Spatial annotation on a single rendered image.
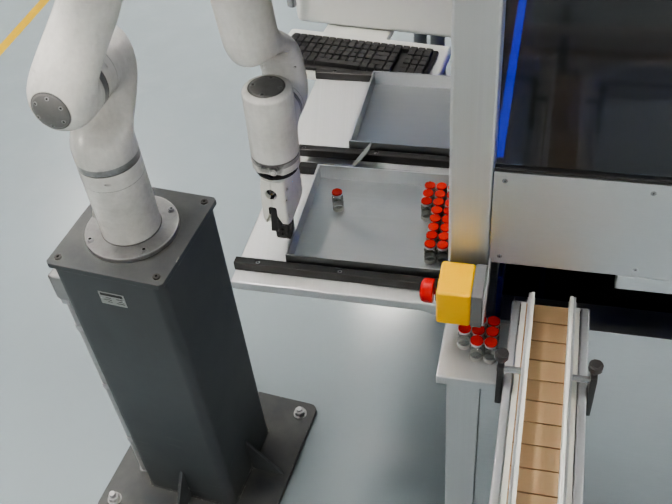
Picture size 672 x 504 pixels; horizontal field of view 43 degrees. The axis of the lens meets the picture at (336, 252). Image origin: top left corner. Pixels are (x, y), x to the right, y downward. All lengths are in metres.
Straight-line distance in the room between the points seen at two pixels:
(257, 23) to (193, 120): 2.24
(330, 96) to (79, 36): 0.74
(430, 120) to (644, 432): 0.77
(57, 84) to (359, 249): 0.60
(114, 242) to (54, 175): 1.74
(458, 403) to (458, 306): 0.40
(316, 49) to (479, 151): 1.08
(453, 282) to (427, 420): 1.12
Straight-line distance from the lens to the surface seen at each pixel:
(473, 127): 1.22
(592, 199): 1.30
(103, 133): 1.60
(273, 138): 1.42
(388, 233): 1.64
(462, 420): 1.75
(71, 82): 1.46
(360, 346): 2.59
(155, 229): 1.74
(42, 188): 3.42
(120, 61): 1.56
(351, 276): 1.54
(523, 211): 1.32
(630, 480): 1.88
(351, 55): 2.23
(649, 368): 1.58
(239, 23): 1.31
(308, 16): 2.43
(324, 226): 1.66
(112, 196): 1.65
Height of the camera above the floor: 2.02
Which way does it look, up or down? 45 degrees down
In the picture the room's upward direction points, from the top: 7 degrees counter-clockwise
